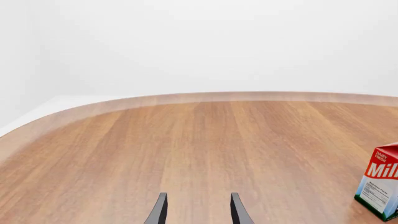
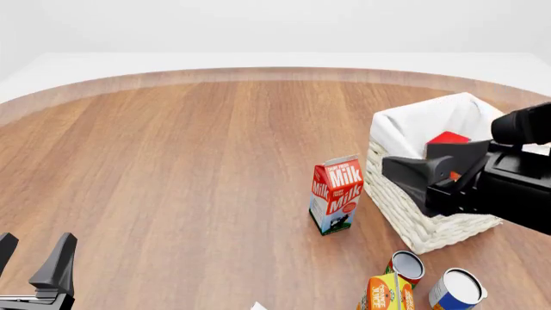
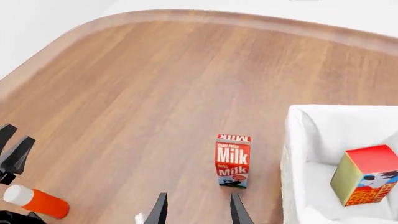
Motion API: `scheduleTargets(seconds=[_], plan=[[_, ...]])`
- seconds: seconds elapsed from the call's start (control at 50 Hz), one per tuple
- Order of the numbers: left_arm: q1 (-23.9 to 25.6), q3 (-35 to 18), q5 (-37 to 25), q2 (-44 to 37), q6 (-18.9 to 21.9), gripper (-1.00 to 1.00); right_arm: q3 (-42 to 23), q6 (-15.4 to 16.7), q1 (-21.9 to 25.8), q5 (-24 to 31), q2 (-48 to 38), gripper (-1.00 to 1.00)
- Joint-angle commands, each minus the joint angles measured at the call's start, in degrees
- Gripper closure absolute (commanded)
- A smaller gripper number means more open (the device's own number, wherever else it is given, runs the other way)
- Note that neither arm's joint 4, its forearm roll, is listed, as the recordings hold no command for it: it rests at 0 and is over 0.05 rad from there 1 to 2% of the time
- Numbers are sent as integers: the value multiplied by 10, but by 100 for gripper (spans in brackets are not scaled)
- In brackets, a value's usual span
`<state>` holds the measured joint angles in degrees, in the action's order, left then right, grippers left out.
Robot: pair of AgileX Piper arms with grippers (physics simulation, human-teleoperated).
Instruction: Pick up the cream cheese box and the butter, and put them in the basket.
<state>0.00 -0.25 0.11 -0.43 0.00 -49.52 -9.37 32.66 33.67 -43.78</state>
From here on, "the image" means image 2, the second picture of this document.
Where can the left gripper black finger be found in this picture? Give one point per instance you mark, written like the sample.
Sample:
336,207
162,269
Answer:
6,248
58,271

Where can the red and white milk carton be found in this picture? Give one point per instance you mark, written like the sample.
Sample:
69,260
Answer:
338,193

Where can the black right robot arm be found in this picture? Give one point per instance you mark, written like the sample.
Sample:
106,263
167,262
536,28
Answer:
518,200

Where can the orange juice carton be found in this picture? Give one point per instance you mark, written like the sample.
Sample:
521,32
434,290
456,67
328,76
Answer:
385,294

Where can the red-labelled tin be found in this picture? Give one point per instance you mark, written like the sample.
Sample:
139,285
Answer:
406,263

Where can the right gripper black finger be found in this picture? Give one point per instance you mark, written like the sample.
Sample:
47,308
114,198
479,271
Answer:
415,176
467,153

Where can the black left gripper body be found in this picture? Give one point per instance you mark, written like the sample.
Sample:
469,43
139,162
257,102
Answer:
39,302

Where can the white box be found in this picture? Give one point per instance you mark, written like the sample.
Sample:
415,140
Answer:
259,306

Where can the blue and white tin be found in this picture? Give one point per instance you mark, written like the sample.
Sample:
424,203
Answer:
456,289

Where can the red box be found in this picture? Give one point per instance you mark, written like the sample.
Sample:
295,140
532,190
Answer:
447,137

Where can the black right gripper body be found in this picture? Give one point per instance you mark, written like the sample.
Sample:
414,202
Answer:
456,198

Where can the white woven basket with cloth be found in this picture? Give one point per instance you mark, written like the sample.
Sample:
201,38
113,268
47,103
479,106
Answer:
424,226

